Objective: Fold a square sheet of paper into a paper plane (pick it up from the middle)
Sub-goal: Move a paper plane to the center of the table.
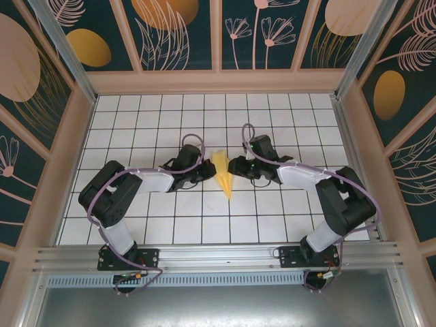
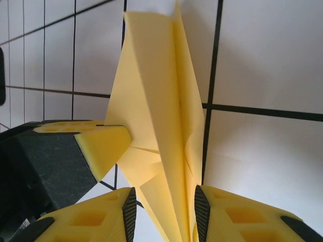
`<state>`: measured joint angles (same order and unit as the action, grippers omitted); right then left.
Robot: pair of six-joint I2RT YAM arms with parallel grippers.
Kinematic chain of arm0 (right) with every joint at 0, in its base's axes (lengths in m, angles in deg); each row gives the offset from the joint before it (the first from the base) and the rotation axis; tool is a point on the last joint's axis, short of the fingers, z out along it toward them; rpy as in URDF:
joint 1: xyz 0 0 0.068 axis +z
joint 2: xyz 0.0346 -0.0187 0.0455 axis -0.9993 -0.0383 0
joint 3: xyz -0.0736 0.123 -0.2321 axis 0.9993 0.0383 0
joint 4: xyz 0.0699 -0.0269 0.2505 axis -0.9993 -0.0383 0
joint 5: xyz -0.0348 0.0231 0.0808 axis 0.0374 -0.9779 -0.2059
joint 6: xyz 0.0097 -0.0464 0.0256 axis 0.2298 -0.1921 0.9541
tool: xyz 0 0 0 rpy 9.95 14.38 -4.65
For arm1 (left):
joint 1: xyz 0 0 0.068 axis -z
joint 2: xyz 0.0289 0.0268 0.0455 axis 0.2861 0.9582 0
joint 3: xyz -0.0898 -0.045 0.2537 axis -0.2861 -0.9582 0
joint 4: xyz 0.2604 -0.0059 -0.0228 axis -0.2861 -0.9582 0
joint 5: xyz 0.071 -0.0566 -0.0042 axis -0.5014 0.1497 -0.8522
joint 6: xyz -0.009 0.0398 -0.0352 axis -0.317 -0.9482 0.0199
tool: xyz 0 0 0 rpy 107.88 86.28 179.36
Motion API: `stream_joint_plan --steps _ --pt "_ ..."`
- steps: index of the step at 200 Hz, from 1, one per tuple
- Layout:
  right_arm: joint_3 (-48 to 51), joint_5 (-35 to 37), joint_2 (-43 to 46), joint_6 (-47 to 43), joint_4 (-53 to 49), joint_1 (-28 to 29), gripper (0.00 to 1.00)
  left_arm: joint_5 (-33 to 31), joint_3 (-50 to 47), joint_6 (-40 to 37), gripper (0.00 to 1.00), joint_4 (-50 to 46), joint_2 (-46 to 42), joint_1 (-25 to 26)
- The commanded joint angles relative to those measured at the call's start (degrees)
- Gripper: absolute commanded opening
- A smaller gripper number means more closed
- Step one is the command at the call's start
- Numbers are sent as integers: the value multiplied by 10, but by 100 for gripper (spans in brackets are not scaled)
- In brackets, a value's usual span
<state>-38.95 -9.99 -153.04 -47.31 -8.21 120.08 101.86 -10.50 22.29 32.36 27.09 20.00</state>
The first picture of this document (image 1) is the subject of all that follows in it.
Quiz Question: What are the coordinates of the long aluminium mounting rail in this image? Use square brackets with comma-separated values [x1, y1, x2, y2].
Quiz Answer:
[32, 240, 406, 273]

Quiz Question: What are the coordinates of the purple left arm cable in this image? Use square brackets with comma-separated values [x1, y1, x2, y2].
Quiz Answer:
[87, 134, 208, 297]

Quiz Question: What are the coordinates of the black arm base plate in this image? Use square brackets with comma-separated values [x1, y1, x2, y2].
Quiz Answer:
[97, 245, 160, 272]
[278, 245, 340, 270]

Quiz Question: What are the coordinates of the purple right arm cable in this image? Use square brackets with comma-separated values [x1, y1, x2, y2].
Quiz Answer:
[240, 122, 381, 294]

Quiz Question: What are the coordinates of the grey metal panel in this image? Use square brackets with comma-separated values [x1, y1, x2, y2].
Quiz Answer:
[20, 285, 420, 327]

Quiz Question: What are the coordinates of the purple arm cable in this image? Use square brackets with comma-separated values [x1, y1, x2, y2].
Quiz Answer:
[240, 122, 381, 294]
[87, 134, 208, 297]

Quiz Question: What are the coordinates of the aluminium frame post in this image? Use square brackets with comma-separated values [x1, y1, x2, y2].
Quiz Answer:
[333, 0, 398, 100]
[27, 0, 99, 104]

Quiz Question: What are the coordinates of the yellow cloth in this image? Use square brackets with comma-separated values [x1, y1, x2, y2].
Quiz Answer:
[211, 149, 235, 201]

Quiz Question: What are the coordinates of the slotted grey cable duct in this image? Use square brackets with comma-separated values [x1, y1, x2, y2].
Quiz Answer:
[46, 273, 398, 290]

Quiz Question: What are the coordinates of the aluminium side rail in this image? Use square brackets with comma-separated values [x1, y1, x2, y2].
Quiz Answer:
[332, 97, 388, 243]

